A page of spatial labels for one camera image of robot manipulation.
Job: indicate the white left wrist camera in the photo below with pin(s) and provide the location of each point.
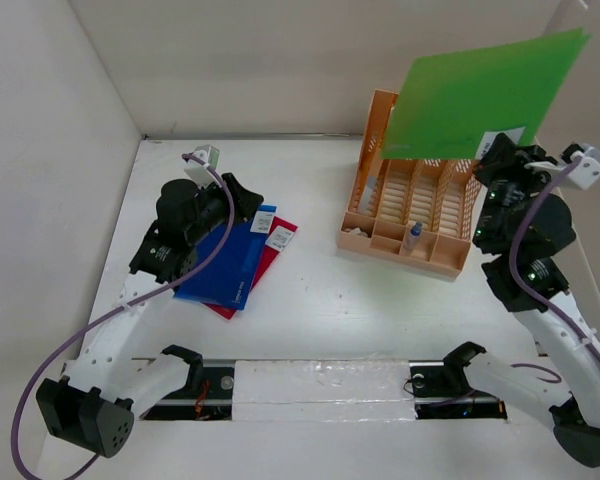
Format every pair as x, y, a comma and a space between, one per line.
198, 171

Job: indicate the peach plastic desk organizer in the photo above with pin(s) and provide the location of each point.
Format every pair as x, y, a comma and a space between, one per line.
390, 195

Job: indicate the blue capped pen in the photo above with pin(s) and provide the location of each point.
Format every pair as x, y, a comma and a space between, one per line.
412, 237

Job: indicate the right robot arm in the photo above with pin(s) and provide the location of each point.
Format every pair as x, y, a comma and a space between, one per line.
523, 224

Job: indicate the blue folder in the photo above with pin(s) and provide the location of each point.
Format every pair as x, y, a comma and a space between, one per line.
225, 283

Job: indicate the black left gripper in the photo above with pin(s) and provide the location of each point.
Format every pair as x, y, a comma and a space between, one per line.
245, 202

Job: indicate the red folder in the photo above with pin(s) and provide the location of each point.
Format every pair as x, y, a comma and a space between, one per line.
282, 231

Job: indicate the black metal mounting rail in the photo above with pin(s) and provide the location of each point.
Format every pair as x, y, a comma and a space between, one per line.
211, 398

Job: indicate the green clip file folder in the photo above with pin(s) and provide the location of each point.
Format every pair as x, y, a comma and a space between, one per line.
449, 103

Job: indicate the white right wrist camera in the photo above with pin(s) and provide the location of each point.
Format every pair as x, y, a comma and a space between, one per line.
578, 166

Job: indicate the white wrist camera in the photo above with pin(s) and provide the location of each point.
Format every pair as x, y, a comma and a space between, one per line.
578, 166
198, 171

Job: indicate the white grey eraser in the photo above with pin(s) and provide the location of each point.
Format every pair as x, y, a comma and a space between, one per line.
357, 232

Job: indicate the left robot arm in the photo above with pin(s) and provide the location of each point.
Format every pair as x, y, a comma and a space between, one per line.
101, 394

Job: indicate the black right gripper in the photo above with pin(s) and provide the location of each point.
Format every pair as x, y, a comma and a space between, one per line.
506, 156

